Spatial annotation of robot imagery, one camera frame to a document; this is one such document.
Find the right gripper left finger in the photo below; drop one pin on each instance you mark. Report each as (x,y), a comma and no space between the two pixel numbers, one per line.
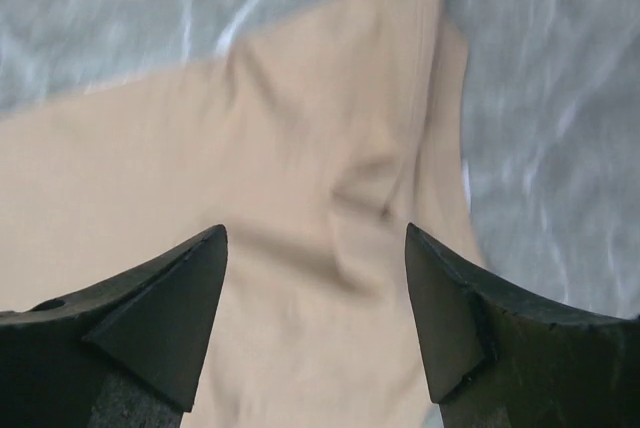
(125,352)

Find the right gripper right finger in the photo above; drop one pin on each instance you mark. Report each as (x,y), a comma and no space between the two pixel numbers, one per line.
(497,355)

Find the tan t shirt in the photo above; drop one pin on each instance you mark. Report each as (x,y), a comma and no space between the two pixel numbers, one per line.
(315,142)

